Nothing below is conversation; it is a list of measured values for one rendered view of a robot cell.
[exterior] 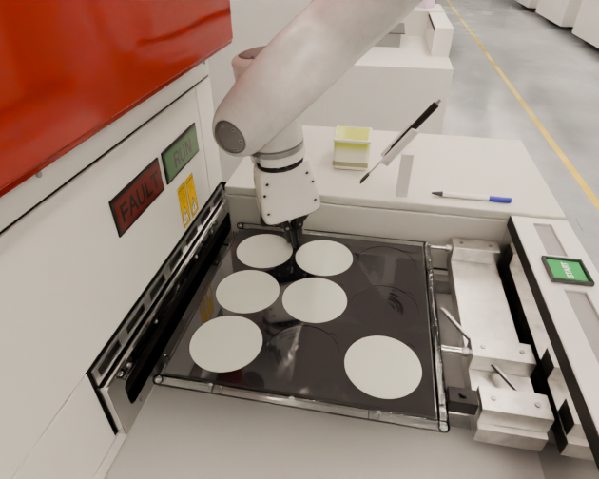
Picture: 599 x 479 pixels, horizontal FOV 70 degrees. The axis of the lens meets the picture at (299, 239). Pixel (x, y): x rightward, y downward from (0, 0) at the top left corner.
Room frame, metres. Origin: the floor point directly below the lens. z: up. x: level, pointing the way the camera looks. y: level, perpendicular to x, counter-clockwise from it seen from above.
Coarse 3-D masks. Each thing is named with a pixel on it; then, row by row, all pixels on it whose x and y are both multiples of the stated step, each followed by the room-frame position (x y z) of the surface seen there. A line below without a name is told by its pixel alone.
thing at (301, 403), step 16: (160, 384) 0.33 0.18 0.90; (176, 384) 0.33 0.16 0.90; (192, 384) 0.33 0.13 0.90; (256, 400) 0.31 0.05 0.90; (272, 400) 0.31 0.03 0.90; (288, 400) 0.31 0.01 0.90; (304, 400) 0.31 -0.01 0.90; (320, 400) 0.31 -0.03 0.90; (352, 416) 0.29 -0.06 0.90; (368, 416) 0.29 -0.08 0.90; (384, 416) 0.29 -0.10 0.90; (400, 416) 0.29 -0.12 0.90; (416, 416) 0.29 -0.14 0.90
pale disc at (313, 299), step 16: (288, 288) 0.51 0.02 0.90; (304, 288) 0.51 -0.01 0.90; (320, 288) 0.51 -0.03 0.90; (336, 288) 0.51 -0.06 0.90; (288, 304) 0.48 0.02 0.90; (304, 304) 0.48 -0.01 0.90; (320, 304) 0.48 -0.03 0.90; (336, 304) 0.48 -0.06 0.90; (304, 320) 0.44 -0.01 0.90; (320, 320) 0.44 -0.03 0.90
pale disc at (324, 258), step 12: (324, 240) 0.64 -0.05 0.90; (300, 252) 0.61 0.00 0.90; (312, 252) 0.61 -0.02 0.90; (324, 252) 0.61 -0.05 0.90; (336, 252) 0.61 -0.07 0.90; (348, 252) 0.61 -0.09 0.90; (300, 264) 0.57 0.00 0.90; (312, 264) 0.57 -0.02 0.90; (324, 264) 0.57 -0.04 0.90; (336, 264) 0.57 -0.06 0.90; (348, 264) 0.57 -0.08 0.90
